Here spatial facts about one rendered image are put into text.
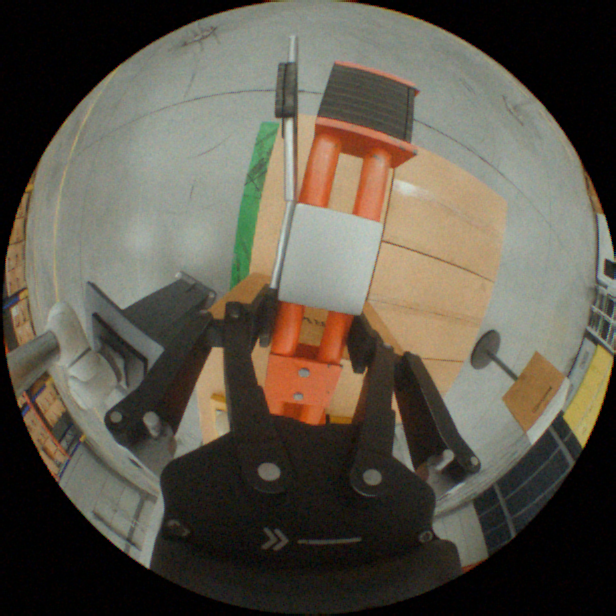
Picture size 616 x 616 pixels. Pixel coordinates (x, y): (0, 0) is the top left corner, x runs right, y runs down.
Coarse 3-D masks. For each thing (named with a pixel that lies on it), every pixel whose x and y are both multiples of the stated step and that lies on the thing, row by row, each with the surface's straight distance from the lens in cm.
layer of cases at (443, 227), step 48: (336, 192) 71; (432, 192) 83; (480, 192) 100; (384, 240) 74; (432, 240) 81; (480, 240) 97; (384, 288) 76; (432, 288) 84; (480, 288) 101; (432, 336) 93
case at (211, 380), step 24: (240, 288) 55; (216, 312) 40; (312, 312) 50; (312, 336) 39; (384, 336) 51; (216, 360) 39; (264, 360) 36; (216, 384) 43; (264, 384) 39; (360, 384) 40; (336, 408) 43
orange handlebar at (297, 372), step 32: (320, 160) 16; (384, 160) 17; (320, 192) 16; (384, 192) 17; (288, 320) 17; (352, 320) 17; (288, 352) 18; (320, 352) 19; (288, 384) 19; (320, 384) 19; (320, 416) 24
